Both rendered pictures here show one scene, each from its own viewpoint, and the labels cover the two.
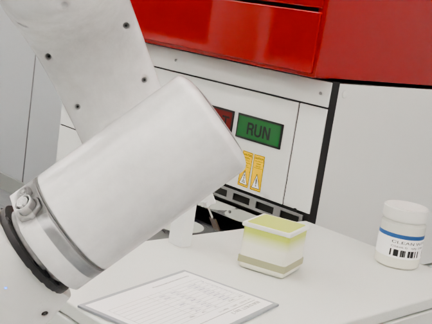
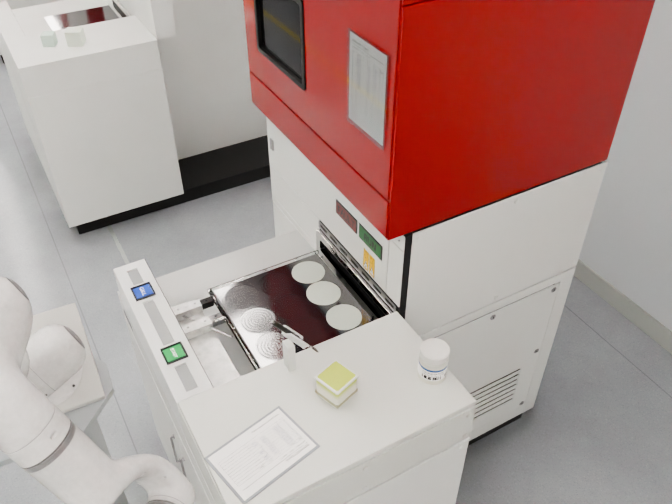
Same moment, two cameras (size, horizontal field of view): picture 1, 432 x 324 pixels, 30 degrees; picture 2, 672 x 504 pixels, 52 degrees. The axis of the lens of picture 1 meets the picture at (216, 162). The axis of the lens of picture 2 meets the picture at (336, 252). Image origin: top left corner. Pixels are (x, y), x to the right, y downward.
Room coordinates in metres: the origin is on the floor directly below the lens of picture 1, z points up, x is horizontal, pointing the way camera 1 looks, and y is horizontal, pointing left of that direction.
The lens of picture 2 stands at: (0.13, -0.38, 2.28)
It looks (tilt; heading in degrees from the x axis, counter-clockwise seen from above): 40 degrees down; 16
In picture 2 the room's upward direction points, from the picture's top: straight up
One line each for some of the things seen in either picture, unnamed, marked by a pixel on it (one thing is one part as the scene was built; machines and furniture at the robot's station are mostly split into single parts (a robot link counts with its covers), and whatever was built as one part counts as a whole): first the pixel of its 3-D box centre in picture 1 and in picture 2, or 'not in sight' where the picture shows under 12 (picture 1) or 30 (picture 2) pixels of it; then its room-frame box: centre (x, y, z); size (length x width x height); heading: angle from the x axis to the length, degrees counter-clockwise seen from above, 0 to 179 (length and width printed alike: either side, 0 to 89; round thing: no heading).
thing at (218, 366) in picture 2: not in sight; (208, 353); (1.22, 0.30, 0.87); 0.36 x 0.08 x 0.03; 46
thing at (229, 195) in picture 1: (220, 190); (354, 263); (1.59, -0.02, 0.96); 0.44 x 0.01 x 0.02; 46
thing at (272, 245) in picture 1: (273, 245); (336, 384); (1.11, -0.10, 1.00); 0.07 x 0.07 x 0.07; 64
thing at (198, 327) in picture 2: not in sight; (197, 327); (1.28, 0.35, 0.89); 0.08 x 0.03 x 0.03; 136
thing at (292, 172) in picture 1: (170, 141); (328, 214); (1.72, 0.10, 1.02); 0.82 x 0.03 x 0.40; 46
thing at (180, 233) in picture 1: (193, 200); (295, 345); (1.17, 0.02, 1.03); 0.06 x 0.04 x 0.13; 136
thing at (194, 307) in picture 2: not in sight; (187, 309); (1.33, 0.41, 0.89); 0.08 x 0.03 x 0.03; 136
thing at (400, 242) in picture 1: (401, 234); (433, 361); (1.24, -0.31, 1.01); 0.07 x 0.07 x 0.10
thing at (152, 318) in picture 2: not in sight; (162, 340); (1.21, 0.42, 0.89); 0.55 x 0.09 x 0.14; 46
